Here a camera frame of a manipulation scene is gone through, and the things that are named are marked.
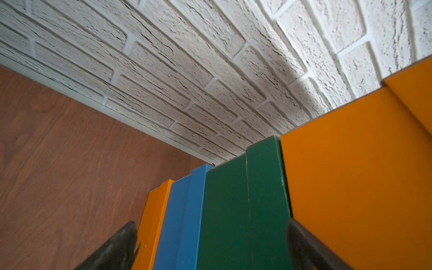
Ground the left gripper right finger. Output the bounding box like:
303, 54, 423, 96
286, 219, 352, 270

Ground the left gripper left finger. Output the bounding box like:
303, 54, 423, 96
75, 221, 140, 270

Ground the orange shoebox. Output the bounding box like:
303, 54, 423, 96
281, 57, 432, 270
132, 180, 174, 270

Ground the blue shoebox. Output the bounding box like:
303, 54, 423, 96
154, 165, 212, 270

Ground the green shoebox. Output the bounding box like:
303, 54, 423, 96
197, 137, 293, 270

